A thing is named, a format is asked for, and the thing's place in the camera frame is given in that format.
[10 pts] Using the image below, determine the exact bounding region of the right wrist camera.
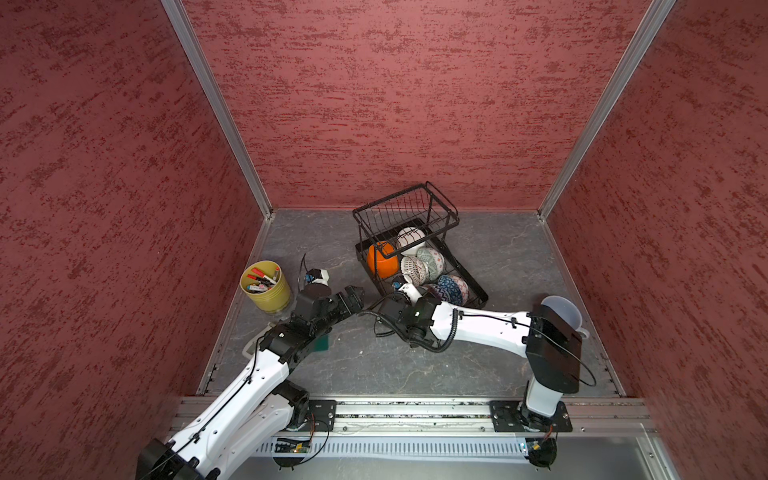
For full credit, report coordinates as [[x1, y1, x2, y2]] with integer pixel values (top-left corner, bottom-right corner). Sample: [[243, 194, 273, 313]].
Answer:
[[398, 283, 422, 305]]

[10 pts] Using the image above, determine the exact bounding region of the blue patterned bowl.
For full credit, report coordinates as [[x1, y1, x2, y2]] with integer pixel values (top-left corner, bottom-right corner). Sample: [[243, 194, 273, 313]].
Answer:
[[436, 275, 462, 306]]

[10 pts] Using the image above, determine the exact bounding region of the light blue mug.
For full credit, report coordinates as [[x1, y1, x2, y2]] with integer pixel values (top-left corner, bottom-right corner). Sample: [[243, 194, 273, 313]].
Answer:
[[541, 295, 590, 340]]

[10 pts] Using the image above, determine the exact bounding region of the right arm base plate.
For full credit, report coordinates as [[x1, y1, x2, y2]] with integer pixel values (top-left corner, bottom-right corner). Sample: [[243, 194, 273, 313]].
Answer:
[[489, 400, 573, 434]]

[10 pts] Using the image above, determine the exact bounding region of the white red lattice bowl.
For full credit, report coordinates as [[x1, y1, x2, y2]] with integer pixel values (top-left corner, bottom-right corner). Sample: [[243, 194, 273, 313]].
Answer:
[[400, 256, 429, 286]]

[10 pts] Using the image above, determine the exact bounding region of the orange plastic bowl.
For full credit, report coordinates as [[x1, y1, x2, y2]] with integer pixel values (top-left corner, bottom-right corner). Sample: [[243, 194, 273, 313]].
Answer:
[[366, 241, 400, 279]]

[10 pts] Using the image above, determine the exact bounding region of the green sponge cloth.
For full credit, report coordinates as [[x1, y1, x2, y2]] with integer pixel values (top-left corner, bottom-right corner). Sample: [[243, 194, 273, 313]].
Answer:
[[313, 335, 329, 352]]

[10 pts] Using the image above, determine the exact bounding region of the red orange patterned bowl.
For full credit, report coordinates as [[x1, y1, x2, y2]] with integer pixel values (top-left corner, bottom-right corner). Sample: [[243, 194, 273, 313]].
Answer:
[[451, 275, 470, 305]]

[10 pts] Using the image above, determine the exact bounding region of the red handled tool in cup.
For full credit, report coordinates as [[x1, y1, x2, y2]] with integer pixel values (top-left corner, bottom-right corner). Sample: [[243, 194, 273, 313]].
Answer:
[[246, 267, 277, 287]]

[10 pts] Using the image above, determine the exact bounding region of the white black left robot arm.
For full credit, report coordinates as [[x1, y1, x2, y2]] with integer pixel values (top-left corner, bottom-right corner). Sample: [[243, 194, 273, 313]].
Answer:
[[136, 284, 364, 479]]

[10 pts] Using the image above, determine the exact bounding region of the black wire dish rack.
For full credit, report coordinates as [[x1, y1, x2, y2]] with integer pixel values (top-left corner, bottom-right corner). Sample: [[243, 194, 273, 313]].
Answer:
[[353, 182, 488, 309]]

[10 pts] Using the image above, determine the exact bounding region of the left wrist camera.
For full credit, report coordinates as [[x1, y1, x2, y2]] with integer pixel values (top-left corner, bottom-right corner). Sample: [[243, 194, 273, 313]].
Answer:
[[305, 268, 330, 286]]

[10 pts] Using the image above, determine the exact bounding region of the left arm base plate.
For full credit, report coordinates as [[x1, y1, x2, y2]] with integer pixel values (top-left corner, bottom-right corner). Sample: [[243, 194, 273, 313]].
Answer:
[[291, 399, 338, 433]]

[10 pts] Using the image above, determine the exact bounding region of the aluminium front rail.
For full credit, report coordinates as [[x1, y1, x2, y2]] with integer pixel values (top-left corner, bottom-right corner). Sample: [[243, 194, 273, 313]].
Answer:
[[239, 395, 655, 436]]

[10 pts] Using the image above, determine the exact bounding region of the white ceramic bowl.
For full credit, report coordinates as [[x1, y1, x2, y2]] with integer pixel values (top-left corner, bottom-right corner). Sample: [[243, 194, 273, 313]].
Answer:
[[396, 227, 426, 256]]

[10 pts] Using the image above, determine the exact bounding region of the grey green patterned bowl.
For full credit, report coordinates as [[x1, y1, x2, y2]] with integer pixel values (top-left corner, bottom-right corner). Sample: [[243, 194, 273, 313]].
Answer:
[[416, 246, 445, 282]]

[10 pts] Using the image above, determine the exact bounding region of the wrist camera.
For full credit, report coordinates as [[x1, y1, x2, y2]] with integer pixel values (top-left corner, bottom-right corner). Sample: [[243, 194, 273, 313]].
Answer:
[[305, 268, 330, 286], [398, 283, 422, 305]]

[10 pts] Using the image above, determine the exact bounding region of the yellow utensil cup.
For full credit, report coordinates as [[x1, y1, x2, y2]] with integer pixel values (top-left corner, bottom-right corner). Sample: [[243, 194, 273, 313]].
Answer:
[[240, 260, 292, 314]]

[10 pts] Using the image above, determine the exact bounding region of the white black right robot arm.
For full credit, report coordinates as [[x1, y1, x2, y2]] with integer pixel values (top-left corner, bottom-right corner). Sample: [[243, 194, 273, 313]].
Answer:
[[370, 293, 597, 434]]

